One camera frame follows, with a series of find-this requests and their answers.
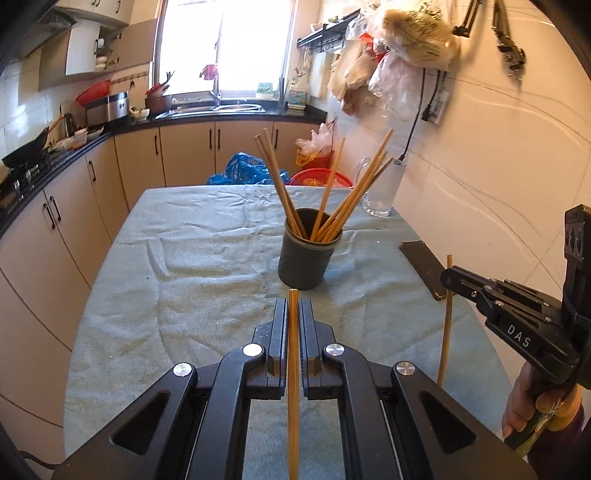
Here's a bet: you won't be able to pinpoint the red plastic basin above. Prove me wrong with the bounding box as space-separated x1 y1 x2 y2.
76 79 113 106

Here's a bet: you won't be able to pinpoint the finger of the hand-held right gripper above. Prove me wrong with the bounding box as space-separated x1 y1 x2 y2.
449 266 563 315
440 271 505 315

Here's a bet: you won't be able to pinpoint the range hood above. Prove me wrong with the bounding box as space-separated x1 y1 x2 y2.
18 9 78 59

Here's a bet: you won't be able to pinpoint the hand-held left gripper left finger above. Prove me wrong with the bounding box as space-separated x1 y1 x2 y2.
51 298 289 480

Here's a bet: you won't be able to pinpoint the black power cable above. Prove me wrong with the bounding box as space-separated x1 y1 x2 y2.
397 69 439 162

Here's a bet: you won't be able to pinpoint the person's right hand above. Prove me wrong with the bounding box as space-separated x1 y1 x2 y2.
502 366 537 438

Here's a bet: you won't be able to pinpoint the clear glass pitcher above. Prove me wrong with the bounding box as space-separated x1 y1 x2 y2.
355 156 407 217

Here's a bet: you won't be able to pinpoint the dark smartphone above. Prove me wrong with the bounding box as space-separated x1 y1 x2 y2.
399 240 450 302

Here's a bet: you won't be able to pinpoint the white power strip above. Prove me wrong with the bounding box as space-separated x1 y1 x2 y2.
422 88 451 125

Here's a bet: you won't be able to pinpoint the hanging plastic bags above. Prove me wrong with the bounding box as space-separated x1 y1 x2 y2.
328 0 461 117

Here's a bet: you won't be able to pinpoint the black kitchen countertop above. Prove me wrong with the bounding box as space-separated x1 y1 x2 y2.
0 104 329 234

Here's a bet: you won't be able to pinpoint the stainless steel kitchen appliance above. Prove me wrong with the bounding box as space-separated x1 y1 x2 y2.
85 91 130 127

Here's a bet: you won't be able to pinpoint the orange snack bag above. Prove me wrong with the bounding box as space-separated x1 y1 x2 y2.
295 122 336 169

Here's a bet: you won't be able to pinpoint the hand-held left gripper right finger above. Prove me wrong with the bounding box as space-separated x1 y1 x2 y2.
299 298 539 480

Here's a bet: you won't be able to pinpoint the grey-green table towel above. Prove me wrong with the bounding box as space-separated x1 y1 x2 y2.
64 185 513 467

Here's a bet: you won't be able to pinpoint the black wok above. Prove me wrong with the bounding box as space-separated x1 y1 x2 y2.
2 115 63 168

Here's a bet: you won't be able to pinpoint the bunch of wooden chopsticks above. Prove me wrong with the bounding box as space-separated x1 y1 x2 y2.
254 128 395 243

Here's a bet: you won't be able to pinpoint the red plastic basket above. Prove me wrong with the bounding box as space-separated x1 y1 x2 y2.
290 168 354 188

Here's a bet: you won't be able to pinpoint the beige kitchen wall cabinets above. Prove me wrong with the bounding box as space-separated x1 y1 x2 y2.
39 0 158 89

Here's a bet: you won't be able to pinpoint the single wooden chopstick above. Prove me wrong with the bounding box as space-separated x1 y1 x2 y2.
288 289 301 480
436 255 454 387

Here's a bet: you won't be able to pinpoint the person's dark clothing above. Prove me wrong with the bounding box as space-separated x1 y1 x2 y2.
526 406 591 480

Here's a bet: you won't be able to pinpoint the black wall rack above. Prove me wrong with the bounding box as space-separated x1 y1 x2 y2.
297 21 365 51

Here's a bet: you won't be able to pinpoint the blue plastic bag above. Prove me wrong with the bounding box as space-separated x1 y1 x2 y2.
207 152 291 186

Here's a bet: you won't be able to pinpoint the black perforated utensil holder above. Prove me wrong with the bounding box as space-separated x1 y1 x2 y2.
278 208 343 291

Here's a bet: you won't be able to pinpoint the steel sink with faucet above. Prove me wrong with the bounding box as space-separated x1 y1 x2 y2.
173 76 267 115

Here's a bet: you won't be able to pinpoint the bright kitchen window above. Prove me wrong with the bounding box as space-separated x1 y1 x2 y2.
154 0 297 100

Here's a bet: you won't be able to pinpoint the gas stove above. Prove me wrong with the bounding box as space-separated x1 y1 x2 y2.
0 157 49 204

